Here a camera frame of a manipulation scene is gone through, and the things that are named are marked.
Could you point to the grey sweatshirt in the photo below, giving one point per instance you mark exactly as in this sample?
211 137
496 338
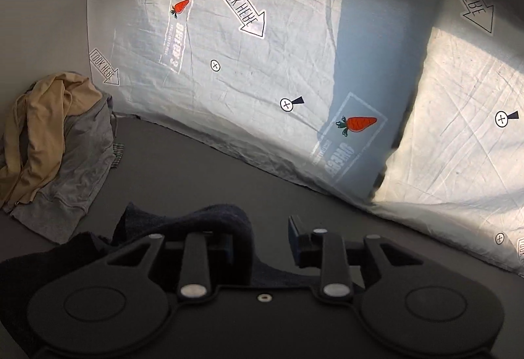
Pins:
77 162

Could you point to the checked cloth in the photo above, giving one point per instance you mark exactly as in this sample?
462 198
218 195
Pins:
118 156

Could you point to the dark navy knit garment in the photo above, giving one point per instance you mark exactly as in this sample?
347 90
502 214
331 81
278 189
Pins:
213 219

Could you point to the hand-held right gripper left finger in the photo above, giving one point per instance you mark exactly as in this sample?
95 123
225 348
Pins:
223 245

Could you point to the white printed curtain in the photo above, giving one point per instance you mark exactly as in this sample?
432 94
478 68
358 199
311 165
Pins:
266 76

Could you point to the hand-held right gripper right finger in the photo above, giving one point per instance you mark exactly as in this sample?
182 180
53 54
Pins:
293 237

